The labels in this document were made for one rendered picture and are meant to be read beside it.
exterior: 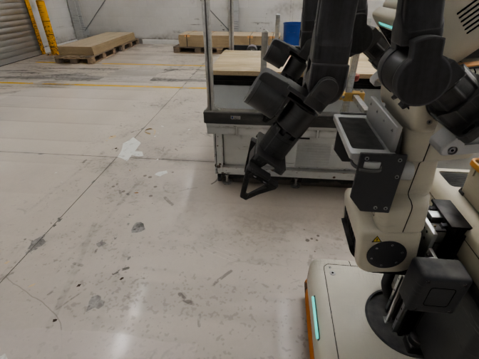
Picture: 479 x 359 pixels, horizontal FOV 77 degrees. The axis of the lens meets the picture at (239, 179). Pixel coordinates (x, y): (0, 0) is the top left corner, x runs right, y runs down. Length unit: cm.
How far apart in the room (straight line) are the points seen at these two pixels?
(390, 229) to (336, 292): 58
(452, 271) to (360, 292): 56
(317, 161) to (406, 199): 154
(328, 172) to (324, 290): 119
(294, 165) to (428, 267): 159
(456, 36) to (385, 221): 44
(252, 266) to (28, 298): 118
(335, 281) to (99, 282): 123
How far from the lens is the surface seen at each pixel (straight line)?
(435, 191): 118
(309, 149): 231
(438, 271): 93
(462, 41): 73
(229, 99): 214
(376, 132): 85
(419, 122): 72
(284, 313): 164
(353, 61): 189
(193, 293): 170
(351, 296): 141
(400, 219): 88
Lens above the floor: 135
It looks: 33 degrees down
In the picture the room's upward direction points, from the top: straight up
